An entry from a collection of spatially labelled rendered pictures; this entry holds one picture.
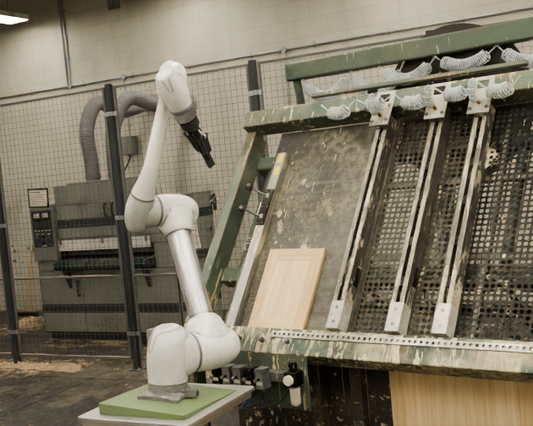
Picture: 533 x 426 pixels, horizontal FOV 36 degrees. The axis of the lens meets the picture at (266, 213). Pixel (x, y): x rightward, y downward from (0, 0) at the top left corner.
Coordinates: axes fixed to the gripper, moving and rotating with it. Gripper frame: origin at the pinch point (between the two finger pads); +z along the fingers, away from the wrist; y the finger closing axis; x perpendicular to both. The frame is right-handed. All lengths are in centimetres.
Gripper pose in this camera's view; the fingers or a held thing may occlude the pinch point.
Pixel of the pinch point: (208, 159)
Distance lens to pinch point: 332.8
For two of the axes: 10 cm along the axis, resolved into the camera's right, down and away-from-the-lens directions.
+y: -6.9, -1.9, 7.0
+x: -6.2, 6.4, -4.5
